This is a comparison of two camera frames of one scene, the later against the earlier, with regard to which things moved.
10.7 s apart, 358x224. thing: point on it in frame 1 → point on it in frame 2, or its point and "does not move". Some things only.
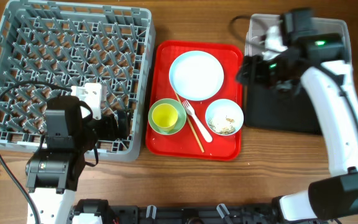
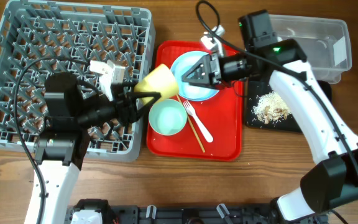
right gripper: x=258 y=64 → x=212 y=69
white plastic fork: x=191 y=111 does not move
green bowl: x=182 y=116 does not move
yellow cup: x=165 y=116 → x=161 y=80
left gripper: x=110 y=133 → x=128 y=112
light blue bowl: x=224 y=117 → x=182 y=65
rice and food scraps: x=225 y=130 → x=271 y=108
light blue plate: x=196 y=75 does not move
